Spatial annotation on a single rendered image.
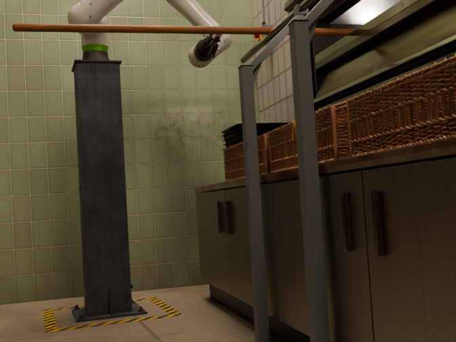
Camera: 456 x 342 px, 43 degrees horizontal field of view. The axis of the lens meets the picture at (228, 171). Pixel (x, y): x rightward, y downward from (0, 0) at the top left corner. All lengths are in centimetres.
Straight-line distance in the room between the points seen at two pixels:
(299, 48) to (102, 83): 147
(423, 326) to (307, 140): 56
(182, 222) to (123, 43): 114
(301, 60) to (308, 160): 26
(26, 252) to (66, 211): 32
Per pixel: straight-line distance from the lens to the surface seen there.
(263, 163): 211
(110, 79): 283
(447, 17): 203
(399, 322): 126
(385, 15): 233
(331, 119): 155
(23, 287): 350
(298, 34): 154
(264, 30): 245
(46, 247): 347
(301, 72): 151
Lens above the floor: 49
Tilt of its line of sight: 3 degrees up
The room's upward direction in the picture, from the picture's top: 3 degrees counter-clockwise
